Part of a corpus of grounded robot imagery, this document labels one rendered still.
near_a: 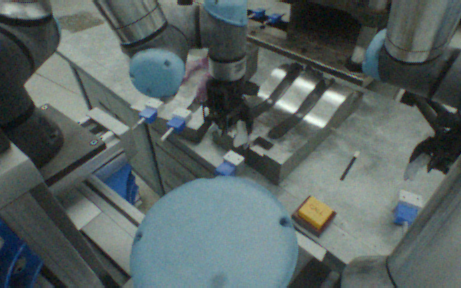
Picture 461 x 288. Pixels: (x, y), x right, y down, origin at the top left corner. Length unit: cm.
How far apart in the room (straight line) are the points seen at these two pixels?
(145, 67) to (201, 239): 28
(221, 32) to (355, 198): 56
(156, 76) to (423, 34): 33
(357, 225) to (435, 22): 53
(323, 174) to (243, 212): 68
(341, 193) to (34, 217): 71
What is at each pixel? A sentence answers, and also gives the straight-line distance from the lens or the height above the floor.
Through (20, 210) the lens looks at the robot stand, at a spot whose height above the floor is 121.
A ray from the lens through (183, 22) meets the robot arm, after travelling 54.
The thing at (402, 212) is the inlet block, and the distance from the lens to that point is 83.
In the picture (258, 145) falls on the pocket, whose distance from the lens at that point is 83.
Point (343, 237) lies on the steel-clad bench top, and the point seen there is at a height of 80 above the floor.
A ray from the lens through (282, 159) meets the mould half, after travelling 77.
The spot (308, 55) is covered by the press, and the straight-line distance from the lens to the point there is 149.
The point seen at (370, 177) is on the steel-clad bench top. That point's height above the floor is 80.
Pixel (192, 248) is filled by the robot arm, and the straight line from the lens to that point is 20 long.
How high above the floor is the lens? 144
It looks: 44 degrees down
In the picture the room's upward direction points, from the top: straight up
